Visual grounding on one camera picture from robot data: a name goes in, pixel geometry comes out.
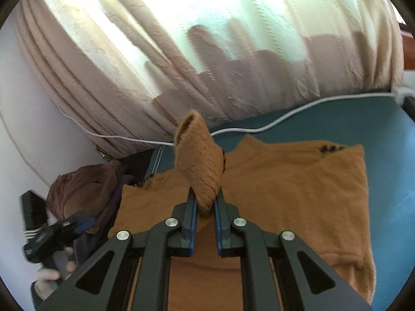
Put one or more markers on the white charger plug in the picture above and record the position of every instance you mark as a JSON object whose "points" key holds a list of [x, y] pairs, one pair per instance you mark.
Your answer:
{"points": [[402, 93]]}

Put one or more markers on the brown knitted sweater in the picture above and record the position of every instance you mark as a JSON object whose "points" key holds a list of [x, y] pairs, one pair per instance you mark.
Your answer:
{"points": [[291, 201]]}

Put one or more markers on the blue bed sheet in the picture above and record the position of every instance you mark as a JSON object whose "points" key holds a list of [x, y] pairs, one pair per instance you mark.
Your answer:
{"points": [[389, 168]]}

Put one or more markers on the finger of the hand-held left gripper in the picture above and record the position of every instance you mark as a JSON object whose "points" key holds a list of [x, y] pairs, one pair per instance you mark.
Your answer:
{"points": [[79, 223]]}

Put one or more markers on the person's left hand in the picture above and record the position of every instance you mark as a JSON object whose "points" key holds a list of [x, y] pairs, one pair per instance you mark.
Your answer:
{"points": [[47, 280]]}

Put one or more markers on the dark purple cloth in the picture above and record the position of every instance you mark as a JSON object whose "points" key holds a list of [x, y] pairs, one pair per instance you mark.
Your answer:
{"points": [[95, 246]]}

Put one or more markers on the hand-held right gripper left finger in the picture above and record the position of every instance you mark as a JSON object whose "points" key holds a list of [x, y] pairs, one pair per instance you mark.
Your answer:
{"points": [[193, 220]]}

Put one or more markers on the brown cloth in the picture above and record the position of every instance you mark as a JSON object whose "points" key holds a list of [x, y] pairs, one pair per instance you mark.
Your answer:
{"points": [[74, 184]]}

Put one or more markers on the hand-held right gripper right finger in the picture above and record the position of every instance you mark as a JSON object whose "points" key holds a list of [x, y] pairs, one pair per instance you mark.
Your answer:
{"points": [[218, 223]]}

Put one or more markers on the wooden furniture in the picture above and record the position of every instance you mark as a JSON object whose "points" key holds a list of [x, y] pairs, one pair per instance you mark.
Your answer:
{"points": [[408, 45]]}

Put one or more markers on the beige curtain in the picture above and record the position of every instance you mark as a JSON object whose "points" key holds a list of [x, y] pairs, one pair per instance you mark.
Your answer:
{"points": [[227, 39]]}

